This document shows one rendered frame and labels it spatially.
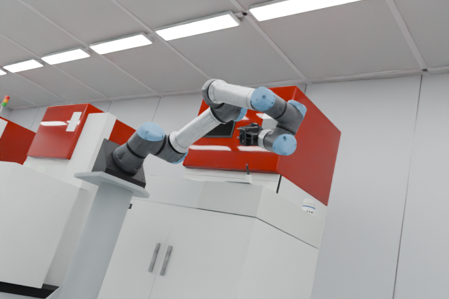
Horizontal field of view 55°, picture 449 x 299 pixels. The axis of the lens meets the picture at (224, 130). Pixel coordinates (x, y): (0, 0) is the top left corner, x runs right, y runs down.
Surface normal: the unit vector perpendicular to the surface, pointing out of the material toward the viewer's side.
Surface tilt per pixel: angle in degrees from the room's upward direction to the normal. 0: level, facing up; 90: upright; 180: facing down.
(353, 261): 90
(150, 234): 90
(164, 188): 90
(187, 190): 90
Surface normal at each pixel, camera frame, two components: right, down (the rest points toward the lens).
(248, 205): -0.59, -0.41
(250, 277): 0.77, 0.00
